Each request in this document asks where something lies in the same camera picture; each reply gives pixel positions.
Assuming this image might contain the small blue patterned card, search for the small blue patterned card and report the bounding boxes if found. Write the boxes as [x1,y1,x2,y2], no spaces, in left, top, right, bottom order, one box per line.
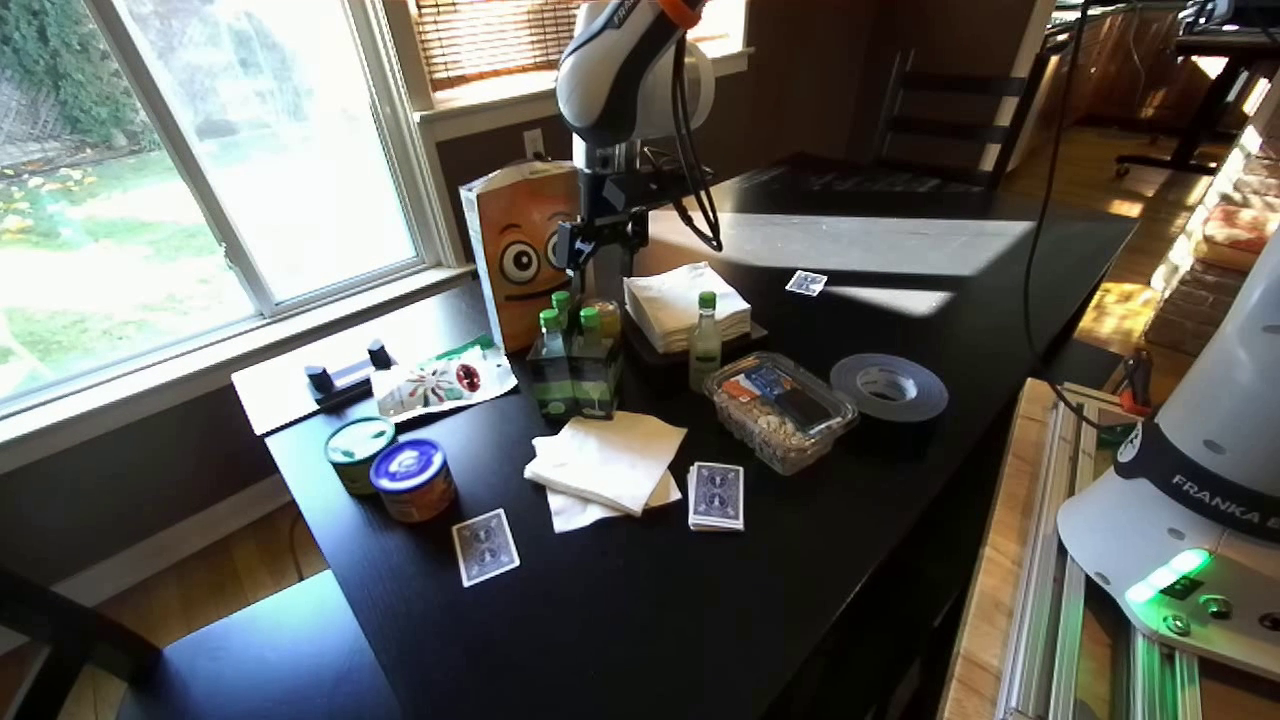
[778,265,836,300]

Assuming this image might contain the blue-backed playing card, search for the blue-backed playing card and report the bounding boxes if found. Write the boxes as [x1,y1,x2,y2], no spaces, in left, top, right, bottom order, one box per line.
[447,502,528,590]

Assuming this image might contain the cardboard bottle carrier box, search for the cardboard bottle carrier box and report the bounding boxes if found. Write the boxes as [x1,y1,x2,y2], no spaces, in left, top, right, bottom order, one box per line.
[533,296,628,430]

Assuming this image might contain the printed paper flyer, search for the printed paper flyer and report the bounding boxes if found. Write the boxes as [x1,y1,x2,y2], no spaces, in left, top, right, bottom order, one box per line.
[368,334,523,429]

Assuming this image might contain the black wooden chair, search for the black wooden chair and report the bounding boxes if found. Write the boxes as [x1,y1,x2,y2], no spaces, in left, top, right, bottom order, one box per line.
[0,562,409,720]

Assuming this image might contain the white shelf board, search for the white shelf board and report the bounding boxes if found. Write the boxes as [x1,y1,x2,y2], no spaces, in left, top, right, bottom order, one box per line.
[229,277,500,438]

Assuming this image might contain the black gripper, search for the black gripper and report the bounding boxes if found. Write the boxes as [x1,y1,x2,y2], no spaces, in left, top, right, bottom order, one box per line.
[552,141,654,325]

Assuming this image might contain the woven window blind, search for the woven window blind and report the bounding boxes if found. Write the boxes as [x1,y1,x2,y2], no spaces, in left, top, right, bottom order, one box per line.
[404,0,592,97]

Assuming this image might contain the green-lidded tin can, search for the green-lidded tin can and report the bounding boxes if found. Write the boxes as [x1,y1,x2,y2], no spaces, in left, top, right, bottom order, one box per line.
[320,411,398,502]

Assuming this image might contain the white paper napkin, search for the white paper napkin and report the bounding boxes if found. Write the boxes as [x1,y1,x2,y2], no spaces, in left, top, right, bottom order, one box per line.
[518,409,692,523]
[540,472,689,538]

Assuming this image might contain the blue playing card deck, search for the blue playing card deck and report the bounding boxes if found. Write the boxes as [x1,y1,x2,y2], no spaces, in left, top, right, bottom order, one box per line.
[680,456,752,534]

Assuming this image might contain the clear plastic clamshell container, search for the clear plastic clamshell container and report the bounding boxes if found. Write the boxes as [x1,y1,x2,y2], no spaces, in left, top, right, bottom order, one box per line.
[705,347,862,479]

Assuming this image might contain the dark slatted chair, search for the dark slatted chair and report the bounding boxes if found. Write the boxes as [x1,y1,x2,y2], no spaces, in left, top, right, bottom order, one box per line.
[861,45,1053,208]

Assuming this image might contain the dark background desk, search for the dark background desk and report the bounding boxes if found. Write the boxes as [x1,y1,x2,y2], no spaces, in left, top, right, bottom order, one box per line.
[1111,0,1280,178]

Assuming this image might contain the wooden robot mount platform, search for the wooden robot mount platform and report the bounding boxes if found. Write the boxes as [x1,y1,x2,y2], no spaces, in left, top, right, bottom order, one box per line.
[937,376,1280,720]

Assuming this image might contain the clear bottle with green cap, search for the clear bottle with green cap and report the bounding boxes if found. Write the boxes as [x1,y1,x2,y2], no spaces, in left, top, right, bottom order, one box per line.
[682,288,726,400]

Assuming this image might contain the grey duct tape roll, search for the grey duct tape roll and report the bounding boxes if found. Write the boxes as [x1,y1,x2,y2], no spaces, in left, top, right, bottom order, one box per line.
[823,347,955,429]

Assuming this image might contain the white window frame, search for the white window frame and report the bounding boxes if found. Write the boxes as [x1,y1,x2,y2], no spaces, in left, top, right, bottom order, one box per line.
[0,0,472,447]

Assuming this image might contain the brown paper bag with face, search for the brown paper bag with face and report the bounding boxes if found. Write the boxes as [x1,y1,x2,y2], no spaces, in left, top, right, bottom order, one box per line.
[454,154,592,358]

